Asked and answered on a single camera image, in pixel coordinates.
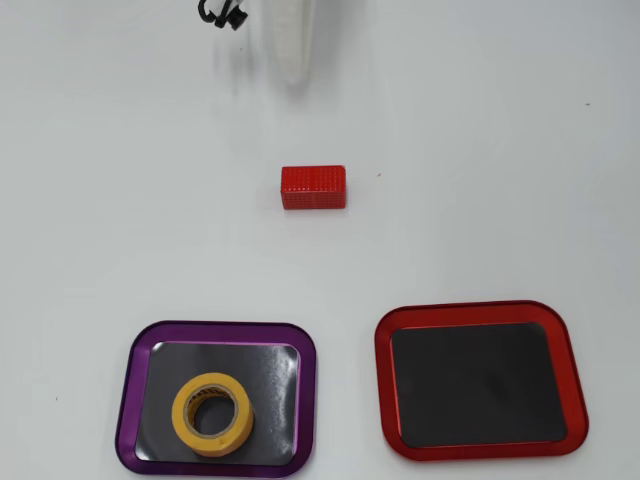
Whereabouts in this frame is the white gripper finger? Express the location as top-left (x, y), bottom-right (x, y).
top-left (267, 0), bottom-right (318, 85)

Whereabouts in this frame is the yellow tape roll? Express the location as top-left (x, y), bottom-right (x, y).
top-left (171, 372), bottom-right (255, 458)

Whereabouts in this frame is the red textured block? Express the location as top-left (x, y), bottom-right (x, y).
top-left (279, 164), bottom-right (348, 211)

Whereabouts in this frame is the purple metal tray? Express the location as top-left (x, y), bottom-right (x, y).
top-left (114, 320), bottom-right (318, 478)

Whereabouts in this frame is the red metal tray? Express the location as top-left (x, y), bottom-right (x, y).
top-left (373, 299), bottom-right (590, 462)

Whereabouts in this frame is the black cable clip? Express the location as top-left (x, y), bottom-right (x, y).
top-left (216, 5), bottom-right (250, 33)

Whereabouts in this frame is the black cable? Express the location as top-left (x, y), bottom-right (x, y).
top-left (197, 0), bottom-right (227, 24)

